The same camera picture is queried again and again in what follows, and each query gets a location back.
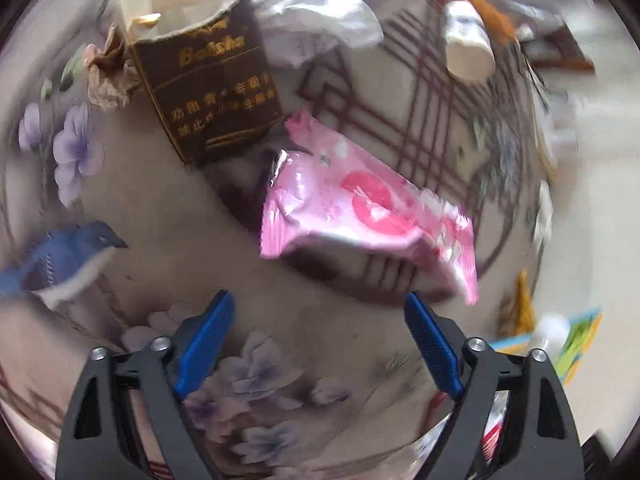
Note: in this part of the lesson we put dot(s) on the crumpled white plastic bag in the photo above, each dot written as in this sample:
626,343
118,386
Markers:
320,22

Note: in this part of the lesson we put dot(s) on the crumpled pinkish paper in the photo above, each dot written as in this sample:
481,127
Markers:
107,70

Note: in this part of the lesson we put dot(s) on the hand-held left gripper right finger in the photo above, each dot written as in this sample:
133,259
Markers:
432,345

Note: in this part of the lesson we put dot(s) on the small white bottle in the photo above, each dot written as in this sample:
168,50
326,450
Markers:
467,40

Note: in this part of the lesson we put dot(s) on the torn brown box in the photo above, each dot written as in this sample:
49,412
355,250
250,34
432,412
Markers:
210,85

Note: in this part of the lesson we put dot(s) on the pink plastic wrapper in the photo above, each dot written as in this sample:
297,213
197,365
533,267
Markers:
360,200

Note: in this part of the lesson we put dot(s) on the orange wrapper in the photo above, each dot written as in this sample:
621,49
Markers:
482,5

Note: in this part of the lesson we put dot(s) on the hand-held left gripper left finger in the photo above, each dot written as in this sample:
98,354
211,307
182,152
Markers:
205,345

